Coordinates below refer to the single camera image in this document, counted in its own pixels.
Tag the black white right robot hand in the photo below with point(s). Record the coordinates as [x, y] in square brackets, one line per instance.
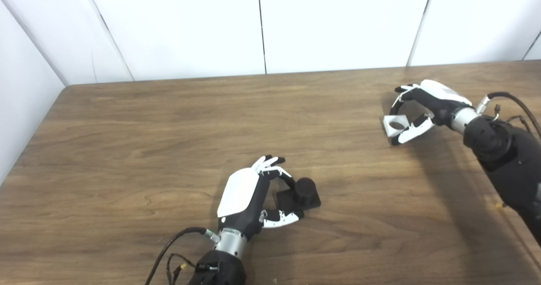
[441, 97]

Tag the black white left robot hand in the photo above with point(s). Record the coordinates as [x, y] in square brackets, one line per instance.
[241, 192]

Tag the white square piece with hole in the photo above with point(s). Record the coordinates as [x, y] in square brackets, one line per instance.
[388, 126]

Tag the black peg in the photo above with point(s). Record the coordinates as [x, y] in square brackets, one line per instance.
[304, 192]

